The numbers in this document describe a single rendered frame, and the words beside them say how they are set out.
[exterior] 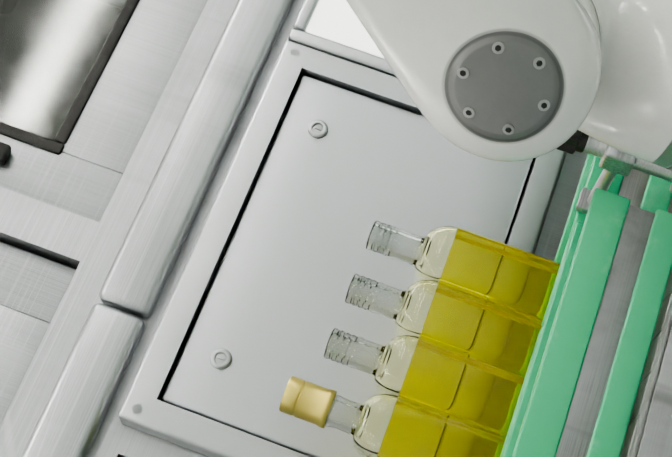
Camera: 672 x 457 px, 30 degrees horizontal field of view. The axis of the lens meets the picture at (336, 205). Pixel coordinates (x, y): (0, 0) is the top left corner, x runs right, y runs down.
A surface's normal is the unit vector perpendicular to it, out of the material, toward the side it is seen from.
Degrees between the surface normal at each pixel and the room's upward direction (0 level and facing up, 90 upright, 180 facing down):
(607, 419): 90
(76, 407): 90
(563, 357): 90
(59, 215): 90
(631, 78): 52
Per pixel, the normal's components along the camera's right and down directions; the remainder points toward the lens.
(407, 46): -0.43, 0.54
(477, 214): 0.04, -0.40
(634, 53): -0.69, -0.03
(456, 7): -0.13, 0.37
